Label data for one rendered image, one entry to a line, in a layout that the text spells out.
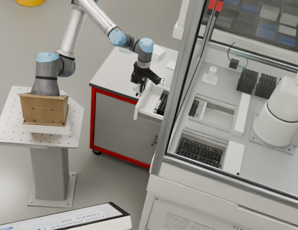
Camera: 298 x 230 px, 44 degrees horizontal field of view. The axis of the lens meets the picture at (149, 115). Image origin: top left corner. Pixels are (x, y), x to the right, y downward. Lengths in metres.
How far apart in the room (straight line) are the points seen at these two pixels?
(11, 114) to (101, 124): 0.70
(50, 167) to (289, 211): 1.42
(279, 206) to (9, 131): 1.41
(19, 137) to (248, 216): 1.23
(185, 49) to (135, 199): 1.70
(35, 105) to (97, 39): 2.20
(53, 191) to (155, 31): 2.43
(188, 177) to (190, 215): 0.31
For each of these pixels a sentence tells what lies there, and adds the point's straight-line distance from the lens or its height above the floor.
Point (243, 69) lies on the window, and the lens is 1.26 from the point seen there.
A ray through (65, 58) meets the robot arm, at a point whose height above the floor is 1.04.
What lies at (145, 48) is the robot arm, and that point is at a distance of 1.92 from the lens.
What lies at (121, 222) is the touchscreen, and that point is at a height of 1.19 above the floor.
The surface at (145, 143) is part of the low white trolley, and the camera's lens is 2.63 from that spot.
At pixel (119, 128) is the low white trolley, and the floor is 0.42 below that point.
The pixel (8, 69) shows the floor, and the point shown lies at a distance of 3.76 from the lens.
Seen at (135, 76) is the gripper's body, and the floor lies 1.04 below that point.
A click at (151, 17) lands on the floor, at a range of 4.66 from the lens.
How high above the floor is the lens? 2.34
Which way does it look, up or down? 45 degrees down
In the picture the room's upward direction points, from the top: 11 degrees clockwise
